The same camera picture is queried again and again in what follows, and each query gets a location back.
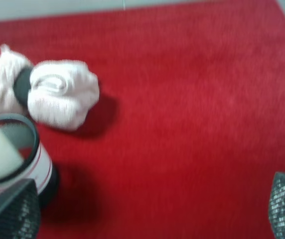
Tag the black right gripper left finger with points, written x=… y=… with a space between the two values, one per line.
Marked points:
x=20 y=211

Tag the white black-rimmed cylinder container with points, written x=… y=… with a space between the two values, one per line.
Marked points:
x=37 y=164

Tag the pink rolled towel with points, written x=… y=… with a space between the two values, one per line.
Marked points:
x=62 y=92

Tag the black band on towel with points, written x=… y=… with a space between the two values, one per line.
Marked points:
x=22 y=86

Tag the red carpet mat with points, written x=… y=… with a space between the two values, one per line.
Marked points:
x=190 y=126

